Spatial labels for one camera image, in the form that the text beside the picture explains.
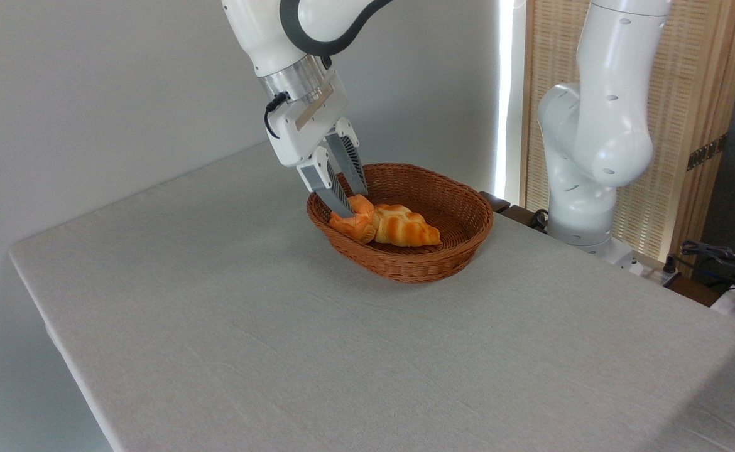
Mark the white power strip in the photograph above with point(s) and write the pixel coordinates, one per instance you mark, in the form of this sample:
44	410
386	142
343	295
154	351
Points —
653	269

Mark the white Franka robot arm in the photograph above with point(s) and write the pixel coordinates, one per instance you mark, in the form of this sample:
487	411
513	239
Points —
606	113

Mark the dark wooden side table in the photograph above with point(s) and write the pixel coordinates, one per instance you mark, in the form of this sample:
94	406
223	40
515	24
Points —
512	210

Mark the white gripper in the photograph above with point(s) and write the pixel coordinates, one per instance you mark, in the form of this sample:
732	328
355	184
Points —
308	129

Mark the dark metal screen hinge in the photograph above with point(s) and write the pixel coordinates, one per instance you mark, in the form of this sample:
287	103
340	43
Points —
707	152

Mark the brown wicker basket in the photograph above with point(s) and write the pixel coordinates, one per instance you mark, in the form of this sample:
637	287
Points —
449	213

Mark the yellow croissant bread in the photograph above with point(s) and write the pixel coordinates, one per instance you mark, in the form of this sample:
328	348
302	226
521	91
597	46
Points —
405	227

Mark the wooden folding screen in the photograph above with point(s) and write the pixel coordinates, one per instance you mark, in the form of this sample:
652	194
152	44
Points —
700	75

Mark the grey tablecloth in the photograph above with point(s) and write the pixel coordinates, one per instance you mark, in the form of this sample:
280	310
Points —
342	351

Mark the round orange bread bun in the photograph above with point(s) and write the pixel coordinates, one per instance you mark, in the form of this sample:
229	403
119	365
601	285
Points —
358	223

